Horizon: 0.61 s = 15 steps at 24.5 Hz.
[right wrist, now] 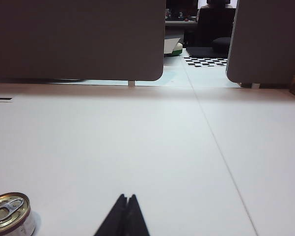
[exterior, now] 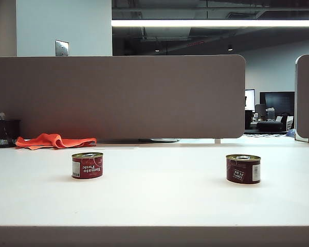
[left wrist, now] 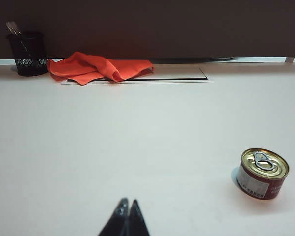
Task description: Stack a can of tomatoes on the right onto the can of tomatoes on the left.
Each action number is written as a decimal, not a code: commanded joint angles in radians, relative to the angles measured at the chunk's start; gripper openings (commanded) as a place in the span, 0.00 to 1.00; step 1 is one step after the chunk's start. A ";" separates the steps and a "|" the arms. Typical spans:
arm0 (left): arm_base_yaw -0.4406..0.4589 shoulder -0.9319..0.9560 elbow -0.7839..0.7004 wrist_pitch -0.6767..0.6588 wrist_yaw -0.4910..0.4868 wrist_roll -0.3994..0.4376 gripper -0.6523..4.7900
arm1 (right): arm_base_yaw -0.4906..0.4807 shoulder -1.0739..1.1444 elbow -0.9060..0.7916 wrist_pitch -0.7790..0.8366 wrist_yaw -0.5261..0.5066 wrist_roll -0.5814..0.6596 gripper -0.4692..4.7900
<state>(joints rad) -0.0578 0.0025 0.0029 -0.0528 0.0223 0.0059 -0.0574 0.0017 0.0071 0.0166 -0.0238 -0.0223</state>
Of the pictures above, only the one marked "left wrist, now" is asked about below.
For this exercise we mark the orange cloth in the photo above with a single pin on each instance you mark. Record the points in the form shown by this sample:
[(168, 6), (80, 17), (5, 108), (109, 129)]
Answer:
[(93, 67)]

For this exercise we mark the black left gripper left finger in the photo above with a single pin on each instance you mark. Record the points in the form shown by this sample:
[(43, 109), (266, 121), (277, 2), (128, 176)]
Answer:
[(117, 221)]

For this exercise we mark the black mesh pen holder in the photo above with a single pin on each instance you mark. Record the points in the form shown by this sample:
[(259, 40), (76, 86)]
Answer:
[(29, 56)]

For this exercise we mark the dark desk partition panel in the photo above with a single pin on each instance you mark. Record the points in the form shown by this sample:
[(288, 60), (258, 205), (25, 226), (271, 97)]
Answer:
[(147, 27)]

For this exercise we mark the red tomato can gold lid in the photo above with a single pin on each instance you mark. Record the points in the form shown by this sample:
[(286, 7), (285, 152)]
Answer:
[(262, 177)]

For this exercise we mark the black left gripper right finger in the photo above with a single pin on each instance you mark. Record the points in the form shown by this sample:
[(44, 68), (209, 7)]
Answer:
[(137, 221)]

